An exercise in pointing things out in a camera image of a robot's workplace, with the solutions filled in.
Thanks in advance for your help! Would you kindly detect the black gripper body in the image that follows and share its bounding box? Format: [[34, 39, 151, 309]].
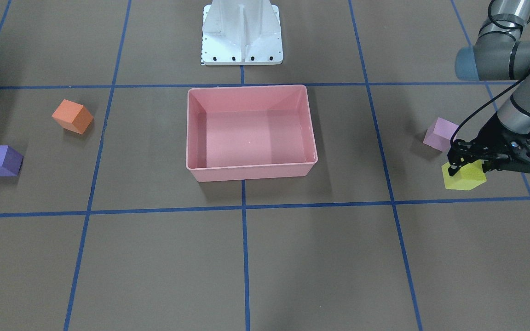
[[472, 114, 530, 174]]

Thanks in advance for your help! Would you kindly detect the yellow foam block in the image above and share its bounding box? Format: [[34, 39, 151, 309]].
[[441, 160, 487, 191]]

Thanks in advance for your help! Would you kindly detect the pink foam block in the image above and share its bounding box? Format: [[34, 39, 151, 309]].
[[423, 117, 459, 152]]

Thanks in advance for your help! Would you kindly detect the orange foam block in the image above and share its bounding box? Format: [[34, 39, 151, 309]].
[[51, 100, 94, 135]]

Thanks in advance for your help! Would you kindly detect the purple foam block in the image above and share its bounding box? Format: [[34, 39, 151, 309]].
[[0, 145, 23, 177]]

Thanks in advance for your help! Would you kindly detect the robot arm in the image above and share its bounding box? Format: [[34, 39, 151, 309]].
[[444, 0, 530, 177]]

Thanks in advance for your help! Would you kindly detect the pink plastic bin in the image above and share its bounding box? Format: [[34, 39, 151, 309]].
[[185, 85, 318, 182]]

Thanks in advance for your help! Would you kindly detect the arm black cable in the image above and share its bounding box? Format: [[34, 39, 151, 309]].
[[455, 0, 530, 144]]

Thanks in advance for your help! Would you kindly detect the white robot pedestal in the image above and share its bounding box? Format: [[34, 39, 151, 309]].
[[201, 0, 284, 66]]

